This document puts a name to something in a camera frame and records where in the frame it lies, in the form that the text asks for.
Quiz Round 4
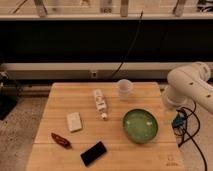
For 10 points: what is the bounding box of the black smartphone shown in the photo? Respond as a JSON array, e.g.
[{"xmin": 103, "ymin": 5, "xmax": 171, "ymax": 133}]
[{"xmin": 80, "ymin": 141, "xmax": 107, "ymax": 166}]

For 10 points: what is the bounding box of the black hanging cable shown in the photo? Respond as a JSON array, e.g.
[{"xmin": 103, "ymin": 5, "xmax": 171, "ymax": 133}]
[{"xmin": 105, "ymin": 10, "xmax": 145, "ymax": 80}]

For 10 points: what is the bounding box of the clear plastic cup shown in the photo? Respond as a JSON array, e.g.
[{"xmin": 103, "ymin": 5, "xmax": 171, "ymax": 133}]
[{"xmin": 117, "ymin": 79, "xmax": 133, "ymax": 100}]

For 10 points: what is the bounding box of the dark object at left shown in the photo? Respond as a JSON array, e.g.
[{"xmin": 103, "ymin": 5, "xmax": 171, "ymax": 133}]
[{"xmin": 0, "ymin": 71, "xmax": 21, "ymax": 121}]

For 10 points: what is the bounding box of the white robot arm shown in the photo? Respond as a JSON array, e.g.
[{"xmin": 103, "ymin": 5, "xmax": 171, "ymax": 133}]
[{"xmin": 162, "ymin": 62, "xmax": 213, "ymax": 114}]

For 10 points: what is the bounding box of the white sponge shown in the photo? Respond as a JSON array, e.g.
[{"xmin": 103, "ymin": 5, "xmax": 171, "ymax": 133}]
[{"xmin": 67, "ymin": 112, "xmax": 82, "ymax": 132}]

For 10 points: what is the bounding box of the white tube bottle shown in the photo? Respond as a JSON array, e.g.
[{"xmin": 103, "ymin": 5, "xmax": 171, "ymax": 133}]
[{"xmin": 93, "ymin": 89, "xmax": 108, "ymax": 120}]

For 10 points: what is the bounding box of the green ceramic bowl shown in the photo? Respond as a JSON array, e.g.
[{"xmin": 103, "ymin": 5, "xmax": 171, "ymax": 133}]
[{"xmin": 122, "ymin": 109, "xmax": 158, "ymax": 144}]

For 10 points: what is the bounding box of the red chili pepper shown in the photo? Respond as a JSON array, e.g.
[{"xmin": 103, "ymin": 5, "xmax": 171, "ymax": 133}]
[{"xmin": 51, "ymin": 133, "xmax": 71, "ymax": 148}]

